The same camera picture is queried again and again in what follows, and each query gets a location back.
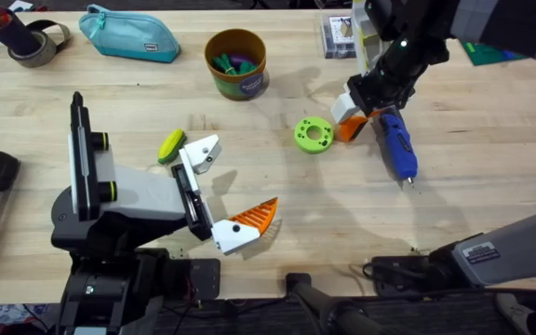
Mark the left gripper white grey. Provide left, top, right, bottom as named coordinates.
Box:
left=49, top=134, right=280, bottom=256

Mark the blue electric screwdriver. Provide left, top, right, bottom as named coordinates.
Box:
left=378, top=106, right=420, bottom=186

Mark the green disc with holes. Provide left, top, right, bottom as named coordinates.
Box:
left=293, top=115, right=335, bottom=155

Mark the yellow green corn toy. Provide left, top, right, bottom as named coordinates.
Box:
left=156, top=127, right=188, bottom=166

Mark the pale right wrist plate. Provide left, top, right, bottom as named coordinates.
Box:
left=351, top=0, right=393, bottom=77

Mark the clear box of parts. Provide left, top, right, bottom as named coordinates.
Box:
left=320, top=14, right=358, bottom=60

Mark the brown tub with toys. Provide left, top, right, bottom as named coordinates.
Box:
left=203, top=28, right=270, bottom=101

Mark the green board with blocks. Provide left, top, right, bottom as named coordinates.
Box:
left=460, top=40, right=529, bottom=67

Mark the black left wrist plate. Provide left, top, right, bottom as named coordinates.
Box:
left=67, top=90, right=118, bottom=222

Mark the black stand pole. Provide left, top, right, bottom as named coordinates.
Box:
left=285, top=272, right=393, bottom=335

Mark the teal zip pencil case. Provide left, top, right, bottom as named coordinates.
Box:
left=77, top=4, right=182, bottom=64

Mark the grey tape roll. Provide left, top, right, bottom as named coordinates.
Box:
left=7, top=19, right=72, bottom=69

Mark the dark pen cup with pencils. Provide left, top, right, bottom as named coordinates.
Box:
left=0, top=1, right=42, bottom=58

